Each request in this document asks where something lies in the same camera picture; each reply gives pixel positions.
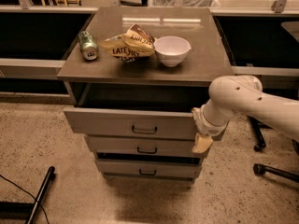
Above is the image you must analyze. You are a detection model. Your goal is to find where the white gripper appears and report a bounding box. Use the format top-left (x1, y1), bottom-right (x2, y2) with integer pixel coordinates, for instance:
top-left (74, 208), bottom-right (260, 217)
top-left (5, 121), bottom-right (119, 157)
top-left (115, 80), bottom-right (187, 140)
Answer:
top-left (192, 105), bottom-right (228, 154)

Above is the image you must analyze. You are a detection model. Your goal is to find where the grey top drawer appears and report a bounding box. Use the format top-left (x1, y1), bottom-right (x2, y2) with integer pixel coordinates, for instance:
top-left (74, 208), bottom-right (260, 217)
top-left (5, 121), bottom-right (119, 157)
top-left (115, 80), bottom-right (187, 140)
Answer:
top-left (64, 106), bottom-right (197, 140)

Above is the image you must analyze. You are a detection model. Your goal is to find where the grey drawer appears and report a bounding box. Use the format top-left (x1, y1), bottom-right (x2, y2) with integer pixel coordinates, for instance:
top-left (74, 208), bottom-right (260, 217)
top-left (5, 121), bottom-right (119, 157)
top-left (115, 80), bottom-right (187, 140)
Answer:
top-left (95, 159), bottom-right (201, 179)
top-left (64, 106), bottom-right (197, 140)
top-left (84, 135), bottom-right (209, 158)

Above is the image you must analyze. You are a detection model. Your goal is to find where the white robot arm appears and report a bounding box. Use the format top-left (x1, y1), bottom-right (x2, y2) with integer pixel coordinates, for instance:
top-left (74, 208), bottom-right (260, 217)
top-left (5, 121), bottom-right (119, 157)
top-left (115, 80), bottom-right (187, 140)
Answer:
top-left (192, 76), bottom-right (299, 154)

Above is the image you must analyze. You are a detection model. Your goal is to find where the grey bottom drawer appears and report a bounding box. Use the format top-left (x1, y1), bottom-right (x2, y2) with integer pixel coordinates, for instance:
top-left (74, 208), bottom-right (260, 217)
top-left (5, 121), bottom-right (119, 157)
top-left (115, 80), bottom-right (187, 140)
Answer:
top-left (95, 159), bottom-right (201, 179)

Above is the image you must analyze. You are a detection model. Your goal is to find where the grey drawer cabinet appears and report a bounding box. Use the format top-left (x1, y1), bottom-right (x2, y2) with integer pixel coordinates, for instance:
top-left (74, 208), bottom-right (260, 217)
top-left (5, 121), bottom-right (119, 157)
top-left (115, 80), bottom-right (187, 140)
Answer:
top-left (56, 6), bottom-right (235, 185)

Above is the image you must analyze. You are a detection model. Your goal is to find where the grey middle drawer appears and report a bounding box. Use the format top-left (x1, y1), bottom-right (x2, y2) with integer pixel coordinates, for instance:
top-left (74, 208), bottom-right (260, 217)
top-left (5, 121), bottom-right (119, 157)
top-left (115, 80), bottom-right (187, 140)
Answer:
top-left (84, 135), bottom-right (209, 158)

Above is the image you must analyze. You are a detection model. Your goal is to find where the black chair leg with caster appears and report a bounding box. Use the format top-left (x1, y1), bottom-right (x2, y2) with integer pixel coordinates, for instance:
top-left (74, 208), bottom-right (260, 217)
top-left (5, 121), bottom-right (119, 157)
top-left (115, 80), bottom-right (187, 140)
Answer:
top-left (249, 118), bottom-right (266, 151)

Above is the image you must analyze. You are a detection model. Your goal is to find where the black stand leg right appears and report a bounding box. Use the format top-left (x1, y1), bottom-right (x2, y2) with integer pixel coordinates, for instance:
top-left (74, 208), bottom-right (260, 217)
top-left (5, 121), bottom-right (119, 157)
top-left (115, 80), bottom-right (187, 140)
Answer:
top-left (253, 163), bottom-right (299, 183)

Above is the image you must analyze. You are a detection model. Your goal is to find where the black stand leg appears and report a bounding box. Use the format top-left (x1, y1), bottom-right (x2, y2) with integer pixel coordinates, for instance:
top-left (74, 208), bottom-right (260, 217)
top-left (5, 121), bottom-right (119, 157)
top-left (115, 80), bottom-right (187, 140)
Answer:
top-left (253, 163), bottom-right (299, 183)
top-left (0, 166), bottom-right (56, 224)

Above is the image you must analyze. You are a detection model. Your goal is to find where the white bowl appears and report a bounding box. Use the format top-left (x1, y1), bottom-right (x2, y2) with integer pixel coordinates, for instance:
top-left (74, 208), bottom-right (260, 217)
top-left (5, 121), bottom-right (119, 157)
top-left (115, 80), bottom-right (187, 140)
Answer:
top-left (153, 36), bottom-right (192, 67)

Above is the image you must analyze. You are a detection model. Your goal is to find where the yellow chip bag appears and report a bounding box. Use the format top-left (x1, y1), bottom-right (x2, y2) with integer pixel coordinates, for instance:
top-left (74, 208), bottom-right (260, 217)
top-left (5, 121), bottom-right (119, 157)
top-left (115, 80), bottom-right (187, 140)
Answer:
top-left (98, 24), bottom-right (155, 63)

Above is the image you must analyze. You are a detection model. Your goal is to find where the green soda can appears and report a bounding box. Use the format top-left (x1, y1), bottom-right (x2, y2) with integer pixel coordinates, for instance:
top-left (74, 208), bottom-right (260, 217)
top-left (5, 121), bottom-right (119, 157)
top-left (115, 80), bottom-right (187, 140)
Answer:
top-left (78, 31), bottom-right (99, 61)

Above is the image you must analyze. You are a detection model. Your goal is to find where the grey metal railing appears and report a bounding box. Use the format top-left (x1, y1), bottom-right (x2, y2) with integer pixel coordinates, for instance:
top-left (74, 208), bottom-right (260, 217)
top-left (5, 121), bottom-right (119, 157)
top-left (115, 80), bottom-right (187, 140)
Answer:
top-left (0, 0), bottom-right (299, 80)

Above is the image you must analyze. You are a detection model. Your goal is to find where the black stand leg left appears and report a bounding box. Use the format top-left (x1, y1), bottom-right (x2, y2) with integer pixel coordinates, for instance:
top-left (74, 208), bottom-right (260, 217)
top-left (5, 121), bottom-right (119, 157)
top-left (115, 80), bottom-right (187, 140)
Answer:
top-left (0, 166), bottom-right (56, 224)

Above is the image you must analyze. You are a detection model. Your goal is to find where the black floor cable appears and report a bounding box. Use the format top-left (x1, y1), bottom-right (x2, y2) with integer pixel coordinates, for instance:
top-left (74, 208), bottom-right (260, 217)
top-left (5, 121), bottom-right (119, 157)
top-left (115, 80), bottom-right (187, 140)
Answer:
top-left (0, 174), bottom-right (50, 224)

